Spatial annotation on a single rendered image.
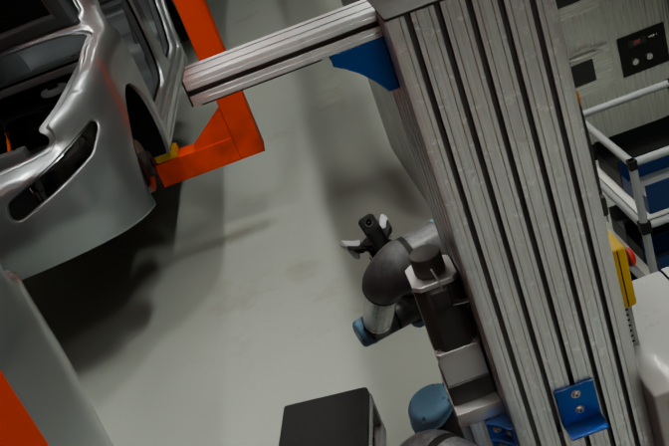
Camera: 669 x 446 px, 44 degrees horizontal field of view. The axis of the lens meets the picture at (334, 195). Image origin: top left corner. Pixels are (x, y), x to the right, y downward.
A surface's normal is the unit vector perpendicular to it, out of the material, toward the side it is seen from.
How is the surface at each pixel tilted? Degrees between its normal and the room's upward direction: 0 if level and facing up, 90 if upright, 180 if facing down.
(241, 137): 90
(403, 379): 0
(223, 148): 90
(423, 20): 90
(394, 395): 0
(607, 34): 90
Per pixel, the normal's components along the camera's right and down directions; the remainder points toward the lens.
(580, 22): 0.16, 0.39
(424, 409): -0.44, -0.78
